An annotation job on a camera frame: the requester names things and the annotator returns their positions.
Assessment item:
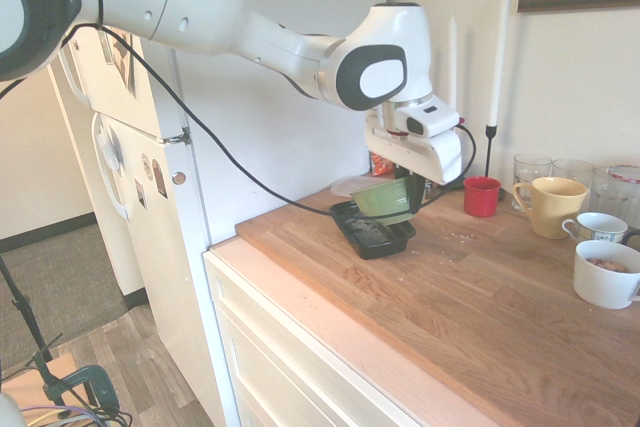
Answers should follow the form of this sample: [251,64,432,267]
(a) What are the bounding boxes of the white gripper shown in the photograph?
[363,109,464,213]

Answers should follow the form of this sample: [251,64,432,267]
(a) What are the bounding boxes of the white drawer cabinet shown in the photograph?
[202,235,506,427]

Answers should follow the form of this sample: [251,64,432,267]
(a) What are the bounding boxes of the clear drinking glass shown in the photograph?
[513,153,553,212]
[552,158,596,187]

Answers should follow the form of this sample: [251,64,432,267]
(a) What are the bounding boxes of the black camera stand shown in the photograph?
[0,251,64,364]

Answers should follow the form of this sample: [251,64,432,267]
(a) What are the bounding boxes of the photo on refrigerator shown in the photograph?
[99,29,137,98]

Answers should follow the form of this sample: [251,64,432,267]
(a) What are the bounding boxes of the wooden robot mounting board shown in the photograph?
[0,351,79,401]

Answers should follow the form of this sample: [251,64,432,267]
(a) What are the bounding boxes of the brown cereal pieces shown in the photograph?
[585,256,631,274]

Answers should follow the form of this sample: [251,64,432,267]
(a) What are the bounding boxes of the clear drinking glasses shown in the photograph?
[592,164,640,222]

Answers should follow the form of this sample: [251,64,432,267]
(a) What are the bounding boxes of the yellow mug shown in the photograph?
[511,176,589,241]

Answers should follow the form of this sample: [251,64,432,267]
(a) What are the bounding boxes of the red mug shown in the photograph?
[462,176,503,219]

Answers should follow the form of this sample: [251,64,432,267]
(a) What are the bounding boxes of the green ceramic bowl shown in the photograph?
[349,177,419,229]

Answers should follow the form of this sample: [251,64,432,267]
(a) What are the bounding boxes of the green clamp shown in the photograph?
[27,350,122,419]

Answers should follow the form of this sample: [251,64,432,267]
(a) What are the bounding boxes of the clear plastic container lid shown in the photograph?
[329,174,397,199]

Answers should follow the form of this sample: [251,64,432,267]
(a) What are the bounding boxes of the bundle of coloured cables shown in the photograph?
[19,400,134,427]

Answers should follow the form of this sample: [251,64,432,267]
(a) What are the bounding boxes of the white taper candle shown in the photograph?
[448,15,461,114]
[464,29,474,119]
[486,0,512,127]

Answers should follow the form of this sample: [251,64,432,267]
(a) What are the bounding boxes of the black candle holder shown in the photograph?
[483,122,500,181]

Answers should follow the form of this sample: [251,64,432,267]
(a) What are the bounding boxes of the white refrigerator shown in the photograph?
[47,21,242,427]

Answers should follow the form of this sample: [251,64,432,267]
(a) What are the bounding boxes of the large white cup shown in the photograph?
[572,239,640,311]

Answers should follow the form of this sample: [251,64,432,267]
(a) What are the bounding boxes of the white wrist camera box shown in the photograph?
[397,94,462,140]

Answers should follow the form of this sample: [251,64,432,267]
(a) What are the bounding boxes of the brown rectangular fridge magnet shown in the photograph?
[151,158,168,196]

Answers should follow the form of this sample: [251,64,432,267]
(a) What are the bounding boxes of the white patterned cup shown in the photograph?
[561,211,630,246]

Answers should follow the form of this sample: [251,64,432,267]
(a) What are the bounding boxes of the pale poured cereal flakes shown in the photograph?
[347,216,389,250]

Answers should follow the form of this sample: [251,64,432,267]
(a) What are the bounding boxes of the black plastic food container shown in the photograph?
[328,199,418,261]

